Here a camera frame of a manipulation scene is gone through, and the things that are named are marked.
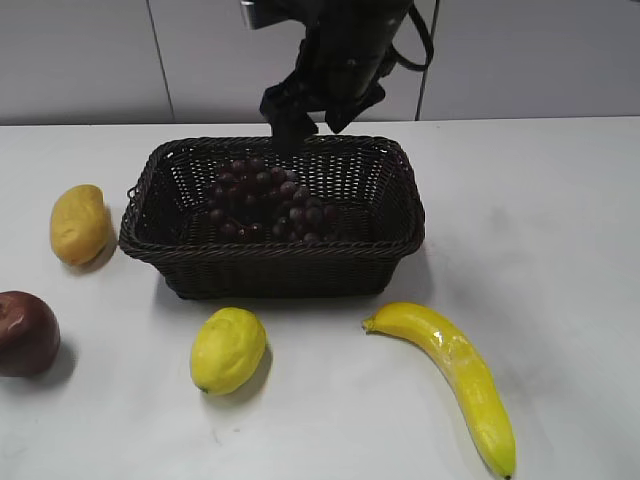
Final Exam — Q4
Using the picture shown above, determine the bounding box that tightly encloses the black cable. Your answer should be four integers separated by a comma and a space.
382, 0, 434, 81

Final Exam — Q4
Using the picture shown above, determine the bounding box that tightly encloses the purple grape bunch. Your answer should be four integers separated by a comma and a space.
208, 156, 341, 243

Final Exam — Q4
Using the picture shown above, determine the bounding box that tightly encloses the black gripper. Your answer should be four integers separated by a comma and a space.
259, 1, 411, 157

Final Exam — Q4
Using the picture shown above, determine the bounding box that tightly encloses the yellow mango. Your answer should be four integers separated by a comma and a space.
50, 184, 111, 267

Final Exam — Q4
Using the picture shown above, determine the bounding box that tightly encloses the dark wicker basket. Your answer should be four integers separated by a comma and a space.
119, 135, 425, 300

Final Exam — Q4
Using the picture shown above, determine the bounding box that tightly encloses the yellow lemon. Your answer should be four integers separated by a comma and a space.
190, 307, 267, 396

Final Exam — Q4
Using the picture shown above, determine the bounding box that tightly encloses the yellow banana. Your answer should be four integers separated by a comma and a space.
362, 302, 516, 479

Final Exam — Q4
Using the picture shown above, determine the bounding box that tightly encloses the red apple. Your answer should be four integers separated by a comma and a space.
1, 291, 60, 378

